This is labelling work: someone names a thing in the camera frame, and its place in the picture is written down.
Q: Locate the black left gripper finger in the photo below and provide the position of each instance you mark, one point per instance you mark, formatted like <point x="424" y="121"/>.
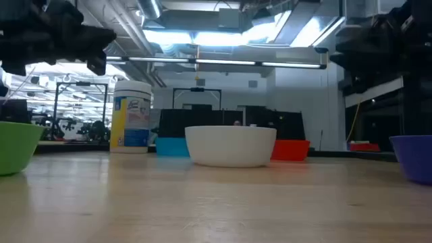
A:
<point x="97" y="64"/>
<point x="98" y="38"/>

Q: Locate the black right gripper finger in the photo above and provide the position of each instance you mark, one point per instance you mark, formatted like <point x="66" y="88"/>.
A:
<point x="349" y="42"/>
<point x="342" y="61"/>

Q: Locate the red plastic bowl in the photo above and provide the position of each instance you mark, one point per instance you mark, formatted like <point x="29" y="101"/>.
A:
<point x="292" y="150"/>

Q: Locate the cyan plastic bowl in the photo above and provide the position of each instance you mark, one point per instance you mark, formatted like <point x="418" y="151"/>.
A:
<point x="170" y="146"/>

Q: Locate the purple plastic bowl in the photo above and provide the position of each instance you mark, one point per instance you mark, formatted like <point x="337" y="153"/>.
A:
<point x="415" y="158"/>

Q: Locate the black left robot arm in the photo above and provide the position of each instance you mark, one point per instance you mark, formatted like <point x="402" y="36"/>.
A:
<point x="17" y="8"/>

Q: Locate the black background robot arm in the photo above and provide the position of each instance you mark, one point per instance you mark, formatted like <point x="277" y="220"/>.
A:
<point x="96" y="130"/>

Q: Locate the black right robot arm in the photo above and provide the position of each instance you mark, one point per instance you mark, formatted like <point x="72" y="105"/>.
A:
<point x="418" y="101"/>

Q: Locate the white cup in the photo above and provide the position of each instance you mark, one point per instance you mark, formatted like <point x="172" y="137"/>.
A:
<point x="131" y="118"/>

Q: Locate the black equipment box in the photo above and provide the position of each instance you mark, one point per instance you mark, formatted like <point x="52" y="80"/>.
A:
<point x="13" y="111"/>

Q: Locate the red bin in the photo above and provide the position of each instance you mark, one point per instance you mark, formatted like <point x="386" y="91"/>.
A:
<point x="364" y="147"/>

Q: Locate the black partition panels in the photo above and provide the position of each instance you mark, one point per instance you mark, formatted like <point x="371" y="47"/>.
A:
<point x="175" y="123"/>

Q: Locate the green plastic bowl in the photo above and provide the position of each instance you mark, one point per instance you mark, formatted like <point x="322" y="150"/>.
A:
<point x="17" y="148"/>

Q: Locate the long ceiling light strip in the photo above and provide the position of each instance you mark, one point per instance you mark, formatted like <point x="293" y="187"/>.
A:
<point x="222" y="62"/>

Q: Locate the person's head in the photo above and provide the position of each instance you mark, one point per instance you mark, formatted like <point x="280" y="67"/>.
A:
<point x="237" y="123"/>

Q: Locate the white plastic bowl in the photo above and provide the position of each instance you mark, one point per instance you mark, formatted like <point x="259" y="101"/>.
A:
<point x="229" y="146"/>

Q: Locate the tall black gantry frame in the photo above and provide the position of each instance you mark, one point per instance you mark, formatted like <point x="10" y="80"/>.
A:
<point x="82" y="84"/>

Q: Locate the black table rail frame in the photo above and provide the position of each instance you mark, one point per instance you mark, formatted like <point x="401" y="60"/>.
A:
<point x="337" y="154"/>

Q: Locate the small black gantry frame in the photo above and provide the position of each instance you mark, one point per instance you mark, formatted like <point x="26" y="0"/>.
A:
<point x="197" y="89"/>

